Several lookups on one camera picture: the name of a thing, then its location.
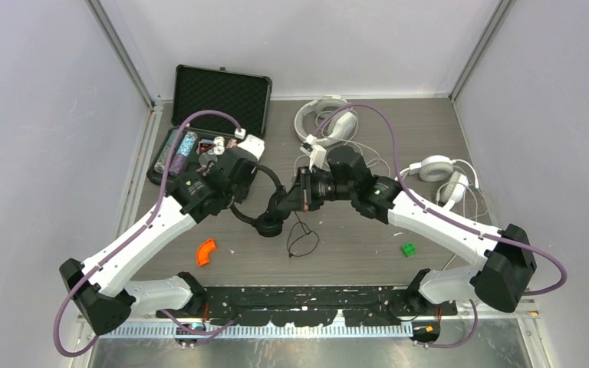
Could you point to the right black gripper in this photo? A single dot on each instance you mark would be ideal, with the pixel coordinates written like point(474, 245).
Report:
point(301, 198)

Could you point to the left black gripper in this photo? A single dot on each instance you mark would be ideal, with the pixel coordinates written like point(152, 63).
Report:
point(239, 199)

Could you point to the black wired headphones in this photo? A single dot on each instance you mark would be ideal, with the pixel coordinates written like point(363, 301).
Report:
point(270, 223)

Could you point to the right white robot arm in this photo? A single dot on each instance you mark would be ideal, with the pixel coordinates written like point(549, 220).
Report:
point(497, 273)

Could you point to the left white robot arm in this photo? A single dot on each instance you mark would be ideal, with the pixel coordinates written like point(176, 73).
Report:
point(102, 286)

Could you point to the white headphones at back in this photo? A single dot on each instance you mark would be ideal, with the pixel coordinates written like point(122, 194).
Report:
point(338, 129)

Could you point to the white grey headphones at right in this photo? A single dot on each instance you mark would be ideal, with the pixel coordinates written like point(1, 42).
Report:
point(456, 178)

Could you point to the orange curved plastic piece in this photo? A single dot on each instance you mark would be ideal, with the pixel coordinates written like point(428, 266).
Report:
point(204, 251)

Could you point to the green toy brick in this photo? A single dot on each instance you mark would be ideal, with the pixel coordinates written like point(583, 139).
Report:
point(408, 249)

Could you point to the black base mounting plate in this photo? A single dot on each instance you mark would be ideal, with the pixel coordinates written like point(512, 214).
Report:
point(359, 306)

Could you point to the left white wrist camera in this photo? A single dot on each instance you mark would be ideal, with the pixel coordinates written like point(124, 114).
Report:
point(250, 143)

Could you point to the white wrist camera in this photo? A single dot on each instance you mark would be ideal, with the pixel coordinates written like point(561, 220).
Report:
point(250, 143)
point(314, 151)

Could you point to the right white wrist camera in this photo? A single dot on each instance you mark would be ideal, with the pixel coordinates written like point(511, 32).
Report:
point(314, 151)

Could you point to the aluminium slotted rail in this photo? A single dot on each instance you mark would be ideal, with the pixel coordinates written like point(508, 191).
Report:
point(160, 330)

